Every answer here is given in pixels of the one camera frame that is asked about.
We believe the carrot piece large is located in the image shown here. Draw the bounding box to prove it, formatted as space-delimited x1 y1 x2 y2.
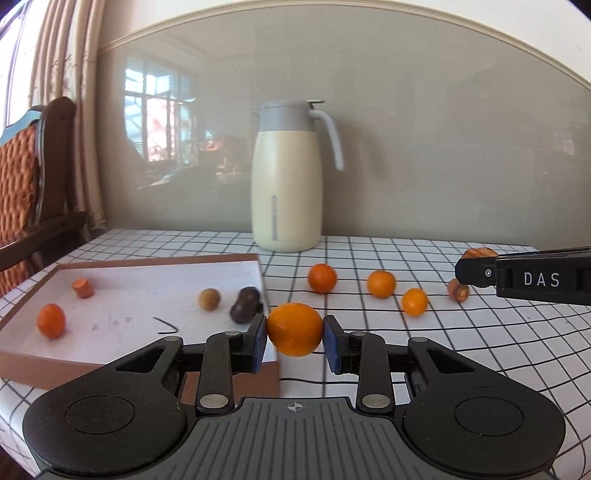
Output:
462 247 498 259

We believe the brown round longan fruit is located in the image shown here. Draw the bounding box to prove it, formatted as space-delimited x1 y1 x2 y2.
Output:
197 288 221 311

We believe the large orange fruit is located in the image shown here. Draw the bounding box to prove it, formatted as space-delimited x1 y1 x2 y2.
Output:
266 303 324 357

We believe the small orange tangerine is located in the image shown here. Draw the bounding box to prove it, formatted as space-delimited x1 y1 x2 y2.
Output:
36 304 66 339

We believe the carrot chunk on table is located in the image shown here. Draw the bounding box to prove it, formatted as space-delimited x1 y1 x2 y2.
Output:
448 278 470 303

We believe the tangerine on table right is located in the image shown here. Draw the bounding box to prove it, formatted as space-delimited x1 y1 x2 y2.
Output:
402 288 429 317

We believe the tangerine on table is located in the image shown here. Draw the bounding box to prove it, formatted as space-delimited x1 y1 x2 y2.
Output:
308 263 338 295
402 288 429 317
367 270 397 299

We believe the dark purple fruit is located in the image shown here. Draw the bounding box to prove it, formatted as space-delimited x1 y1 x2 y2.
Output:
230 286 263 324

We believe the tangerine on table middle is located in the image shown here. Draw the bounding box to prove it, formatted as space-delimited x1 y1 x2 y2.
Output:
367 270 397 299

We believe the tangerine on table left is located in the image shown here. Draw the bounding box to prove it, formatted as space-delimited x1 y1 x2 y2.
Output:
308 263 338 295

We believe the brown-rimmed white cardboard tray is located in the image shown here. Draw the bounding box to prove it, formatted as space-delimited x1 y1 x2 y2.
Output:
1 254 264 390

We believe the carrot chunk in tray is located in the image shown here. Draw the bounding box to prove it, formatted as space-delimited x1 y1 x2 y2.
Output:
71 278 94 299

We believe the cream thermos jug grey lid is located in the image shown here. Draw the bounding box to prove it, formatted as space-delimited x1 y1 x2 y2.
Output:
250 100 345 253

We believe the dark wooden sofa chair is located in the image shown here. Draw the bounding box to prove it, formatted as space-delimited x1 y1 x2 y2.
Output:
1 99 88 271

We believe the orange quilted sofa cushion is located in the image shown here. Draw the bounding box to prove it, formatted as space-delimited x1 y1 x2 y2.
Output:
0 124 40 296

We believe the beige patterned curtain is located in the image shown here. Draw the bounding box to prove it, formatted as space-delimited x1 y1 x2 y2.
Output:
29 0 106 233

